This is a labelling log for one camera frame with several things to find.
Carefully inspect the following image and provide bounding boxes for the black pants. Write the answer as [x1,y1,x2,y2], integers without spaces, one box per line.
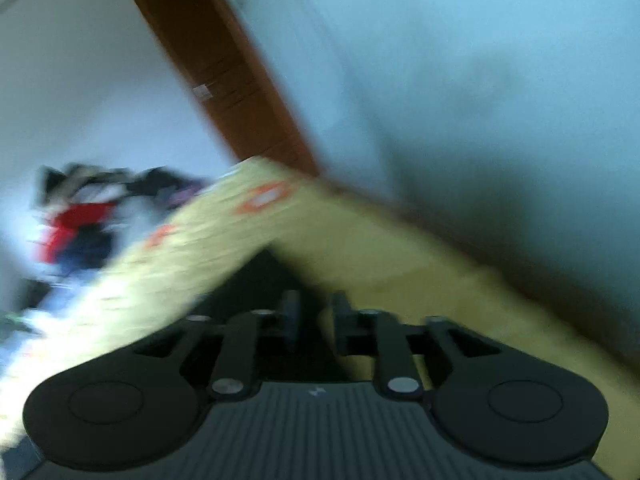
[192,249,361,383]

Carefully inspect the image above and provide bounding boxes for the brown wooden door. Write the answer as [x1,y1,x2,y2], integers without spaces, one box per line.
[133,0,321,177]

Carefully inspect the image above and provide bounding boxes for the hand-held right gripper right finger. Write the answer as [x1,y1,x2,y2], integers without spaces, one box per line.
[332,291,501,402]

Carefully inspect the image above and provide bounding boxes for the pile of folded clothes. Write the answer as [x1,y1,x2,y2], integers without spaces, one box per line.
[32,162,213,281]

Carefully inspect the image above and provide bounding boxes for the yellow carrot print bedsheet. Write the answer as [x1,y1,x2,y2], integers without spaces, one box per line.
[0,156,640,461]

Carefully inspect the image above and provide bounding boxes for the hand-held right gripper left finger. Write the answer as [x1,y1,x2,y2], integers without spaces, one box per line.
[132,290,301,403]

